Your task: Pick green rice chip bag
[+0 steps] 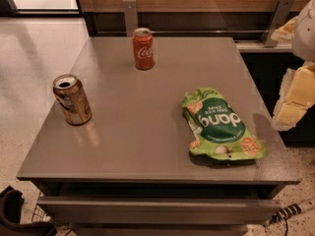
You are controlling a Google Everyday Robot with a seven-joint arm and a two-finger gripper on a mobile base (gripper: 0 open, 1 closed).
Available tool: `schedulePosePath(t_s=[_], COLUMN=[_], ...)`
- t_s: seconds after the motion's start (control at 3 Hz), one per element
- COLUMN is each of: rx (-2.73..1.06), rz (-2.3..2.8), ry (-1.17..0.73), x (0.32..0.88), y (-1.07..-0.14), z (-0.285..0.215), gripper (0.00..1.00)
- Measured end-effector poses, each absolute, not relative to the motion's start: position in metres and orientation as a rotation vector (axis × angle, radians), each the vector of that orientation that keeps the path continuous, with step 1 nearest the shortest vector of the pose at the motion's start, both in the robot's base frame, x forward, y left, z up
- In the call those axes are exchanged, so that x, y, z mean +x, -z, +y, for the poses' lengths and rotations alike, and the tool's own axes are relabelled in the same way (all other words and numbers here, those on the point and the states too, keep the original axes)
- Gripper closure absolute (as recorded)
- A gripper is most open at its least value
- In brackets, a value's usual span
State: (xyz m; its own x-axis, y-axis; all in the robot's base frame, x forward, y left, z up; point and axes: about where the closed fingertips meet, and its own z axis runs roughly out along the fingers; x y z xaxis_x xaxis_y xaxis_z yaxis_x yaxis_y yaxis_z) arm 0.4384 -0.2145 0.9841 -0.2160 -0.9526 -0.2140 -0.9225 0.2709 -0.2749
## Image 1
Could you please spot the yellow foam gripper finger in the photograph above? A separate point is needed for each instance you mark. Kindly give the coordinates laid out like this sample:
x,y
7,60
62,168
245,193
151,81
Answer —
x,y
297,95
285,32

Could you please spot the green rice chip bag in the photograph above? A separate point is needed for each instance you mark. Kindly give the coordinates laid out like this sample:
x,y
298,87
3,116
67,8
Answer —
x,y
219,132

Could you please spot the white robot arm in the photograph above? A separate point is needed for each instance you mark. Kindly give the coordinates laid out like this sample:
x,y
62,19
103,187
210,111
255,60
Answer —
x,y
303,41

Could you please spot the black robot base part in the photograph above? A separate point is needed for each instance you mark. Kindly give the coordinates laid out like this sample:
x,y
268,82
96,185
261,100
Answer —
x,y
11,203

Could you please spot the grey table with drawers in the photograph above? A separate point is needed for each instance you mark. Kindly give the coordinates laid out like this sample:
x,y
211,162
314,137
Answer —
x,y
128,171

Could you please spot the orange Coca-Cola can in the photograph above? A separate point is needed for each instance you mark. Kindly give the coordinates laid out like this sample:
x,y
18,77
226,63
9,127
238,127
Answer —
x,y
143,48

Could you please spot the gold opened drink can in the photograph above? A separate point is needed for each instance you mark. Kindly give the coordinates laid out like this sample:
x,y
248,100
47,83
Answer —
x,y
71,96

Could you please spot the left metal wall bracket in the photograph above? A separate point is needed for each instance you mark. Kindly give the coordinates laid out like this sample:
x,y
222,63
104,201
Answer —
x,y
130,16

